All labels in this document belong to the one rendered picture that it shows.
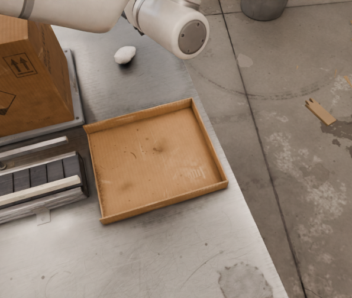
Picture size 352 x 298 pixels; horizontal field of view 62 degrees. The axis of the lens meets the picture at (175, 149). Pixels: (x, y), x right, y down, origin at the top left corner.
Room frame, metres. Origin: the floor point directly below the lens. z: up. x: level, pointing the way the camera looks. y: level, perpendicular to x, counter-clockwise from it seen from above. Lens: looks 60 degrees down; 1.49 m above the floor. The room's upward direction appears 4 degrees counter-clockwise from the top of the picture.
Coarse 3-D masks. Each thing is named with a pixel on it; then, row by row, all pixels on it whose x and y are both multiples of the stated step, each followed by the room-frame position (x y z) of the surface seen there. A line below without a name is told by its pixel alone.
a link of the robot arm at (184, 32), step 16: (160, 0) 0.49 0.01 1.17; (176, 0) 0.47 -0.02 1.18; (144, 16) 0.50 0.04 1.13; (160, 16) 0.46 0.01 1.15; (176, 16) 0.44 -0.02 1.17; (192, 16) 0.44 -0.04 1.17; (144, 32) 0.50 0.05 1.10; (160, 32) 0.44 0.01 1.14; (176, 32) 0.42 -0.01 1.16; (192, 32) 0.43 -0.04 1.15; (208, 32) 0.44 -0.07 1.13; (176, 48) 0.41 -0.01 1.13; (192, 48) 0.42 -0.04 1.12
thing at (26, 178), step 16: (64, 160) 0.33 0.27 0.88; (0, 176) 0.30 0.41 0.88; (16, 176) 0.30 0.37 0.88; (32, 176) 0.30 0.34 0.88; (48, 176) 0.29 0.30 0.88; (64, 176) 0.29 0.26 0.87; (80, 176) 0.29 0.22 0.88; (0, 192) 0.26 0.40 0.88; (48, 192) 0.25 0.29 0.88; (0, 208) 0.22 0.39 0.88
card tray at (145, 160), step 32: (96, 128) 0.44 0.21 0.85; (128, 128) 0.44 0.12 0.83; (160, 128) 0.44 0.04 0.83; (192, 128) 0.43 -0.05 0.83; (96, 160) 0.35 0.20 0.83; (128, 160) 0.35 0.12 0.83; (160, 160) 0.34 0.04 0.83; (192, 160) 0.34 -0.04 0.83; (128, 192) 0.26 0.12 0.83; (160, 192) 0.26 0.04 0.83; (192, 192) 0.24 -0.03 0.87
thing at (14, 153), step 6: (60, 138) 0.34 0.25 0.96; (66, 138) 0.34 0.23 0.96; (36, 144) 0.33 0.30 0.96; (42, 144) 0.33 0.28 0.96; (48, 144) 0.33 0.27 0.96; (54, 144) 0.33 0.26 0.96; (60, 144) 0.33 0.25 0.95; (12, 150) 0.32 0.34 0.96; (18, 150) 0.32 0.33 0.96; (24, 150) 0.32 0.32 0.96; (30, 150) 0.32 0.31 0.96; (36, 150) 0.32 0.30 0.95; (0, 156) 0.31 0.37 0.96; (6, 156) 0.31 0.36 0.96; (12, 156) 0.31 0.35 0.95; (18, 156) 0.31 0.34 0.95
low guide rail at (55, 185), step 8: (72, 176) 0.27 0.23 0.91; (48, 184) 0.26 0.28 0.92; (56, 184) 0.26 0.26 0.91; (64, 184) 0.26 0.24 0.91; (72, 184) 0.26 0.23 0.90; (16, 192) 0.24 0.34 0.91; (24, 192) 0.24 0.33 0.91; (32, 192) 0.24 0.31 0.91; (40, 192) 0.24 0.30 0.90; (0, 200) 0.23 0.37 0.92; (8, 200) 0.23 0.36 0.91; (16, 200) 0.23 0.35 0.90
